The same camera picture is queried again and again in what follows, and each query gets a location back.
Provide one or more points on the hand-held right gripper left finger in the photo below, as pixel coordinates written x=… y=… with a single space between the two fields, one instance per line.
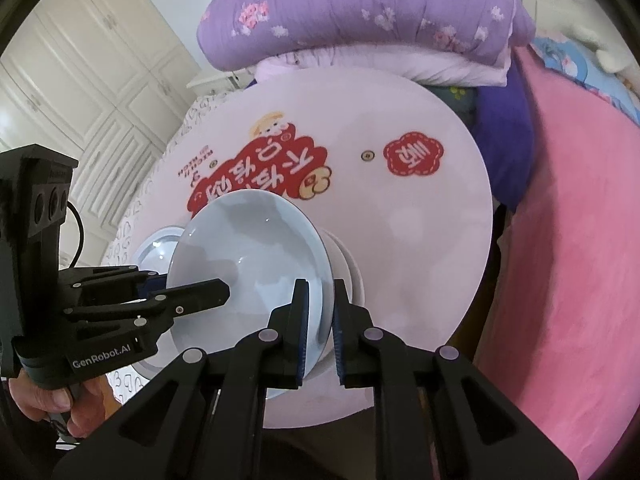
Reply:
x=300 y=330

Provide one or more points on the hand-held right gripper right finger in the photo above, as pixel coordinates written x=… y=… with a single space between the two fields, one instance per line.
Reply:
x=339 y=340

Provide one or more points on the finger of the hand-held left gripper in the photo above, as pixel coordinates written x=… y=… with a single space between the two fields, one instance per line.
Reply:
x=150 y=282
x=195 y=297

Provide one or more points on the large grey-rimmed plate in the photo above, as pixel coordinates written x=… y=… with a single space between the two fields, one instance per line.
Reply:
x=155 y=250

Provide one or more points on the white round bowl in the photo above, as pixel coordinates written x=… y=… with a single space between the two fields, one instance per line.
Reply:
x=240 y=260

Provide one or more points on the person's left hand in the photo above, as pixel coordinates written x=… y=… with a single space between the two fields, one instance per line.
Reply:
x=60 y=402

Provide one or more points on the round pink printed table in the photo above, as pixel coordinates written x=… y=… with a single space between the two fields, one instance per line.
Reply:
x=400 y=240

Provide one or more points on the white panelled wardrobe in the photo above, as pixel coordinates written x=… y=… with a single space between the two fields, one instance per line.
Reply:
x=90 y=70

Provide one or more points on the white nightstand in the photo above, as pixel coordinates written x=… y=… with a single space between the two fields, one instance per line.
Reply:
x=220 y=82

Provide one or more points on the pink fleece blanket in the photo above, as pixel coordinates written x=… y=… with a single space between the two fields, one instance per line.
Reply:
x=570 y=285

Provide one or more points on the dark purple pillow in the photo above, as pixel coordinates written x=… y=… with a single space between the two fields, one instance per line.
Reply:
x=505 y=140

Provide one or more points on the light pink folded blanket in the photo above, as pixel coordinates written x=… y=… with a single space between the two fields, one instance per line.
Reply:
x=400 y=62

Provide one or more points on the purple floral quilt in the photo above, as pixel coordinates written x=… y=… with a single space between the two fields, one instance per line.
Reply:
x=360 y=10

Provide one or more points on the blue patterned pillow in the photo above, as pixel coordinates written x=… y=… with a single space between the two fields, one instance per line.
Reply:
x=590 y=67

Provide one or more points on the white plush toy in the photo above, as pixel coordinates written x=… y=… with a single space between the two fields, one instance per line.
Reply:
x=602 y=42

